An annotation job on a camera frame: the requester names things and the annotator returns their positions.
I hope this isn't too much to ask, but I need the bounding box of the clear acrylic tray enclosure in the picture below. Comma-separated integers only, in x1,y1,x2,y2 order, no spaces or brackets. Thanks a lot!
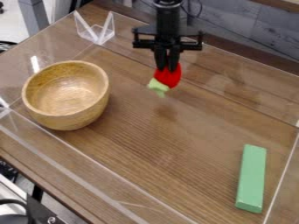
0,7,299,224

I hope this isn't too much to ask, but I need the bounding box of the black device bottom left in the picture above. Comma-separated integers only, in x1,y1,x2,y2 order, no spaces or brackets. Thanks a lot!
0,196,68,224

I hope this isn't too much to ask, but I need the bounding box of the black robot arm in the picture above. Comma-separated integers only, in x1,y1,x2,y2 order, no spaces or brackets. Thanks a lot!
132,0,203,73

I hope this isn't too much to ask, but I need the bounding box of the green rectangular block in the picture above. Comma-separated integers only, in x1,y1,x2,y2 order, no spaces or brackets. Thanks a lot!
235,144,267,214

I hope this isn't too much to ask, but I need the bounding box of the red plush fruit green stem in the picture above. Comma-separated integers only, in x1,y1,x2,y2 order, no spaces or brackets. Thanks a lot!
147,65,183,98

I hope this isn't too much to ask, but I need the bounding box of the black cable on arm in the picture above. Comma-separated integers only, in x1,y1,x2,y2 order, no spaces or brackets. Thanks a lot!
179,0,203,25

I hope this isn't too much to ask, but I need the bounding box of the wooden bowl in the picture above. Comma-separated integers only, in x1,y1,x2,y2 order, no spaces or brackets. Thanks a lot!
21,60,109,130

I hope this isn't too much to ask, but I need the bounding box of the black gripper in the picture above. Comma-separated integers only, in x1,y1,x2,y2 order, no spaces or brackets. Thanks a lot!
132,24,203,72

